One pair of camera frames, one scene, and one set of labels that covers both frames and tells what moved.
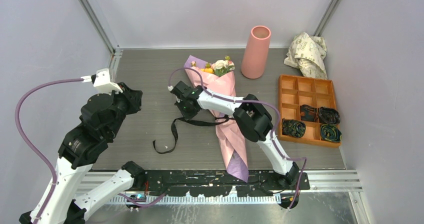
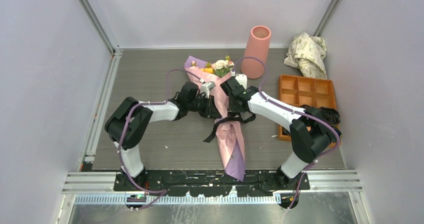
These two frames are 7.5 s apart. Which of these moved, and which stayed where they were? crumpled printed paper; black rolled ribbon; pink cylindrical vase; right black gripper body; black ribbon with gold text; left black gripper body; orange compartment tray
Moved: left black gripper body; right black gripper body; black ribbon with gold text
Stayed: crumpled printed paper; black rolled ribbon; orange compartment tray; pink cylindrical vase
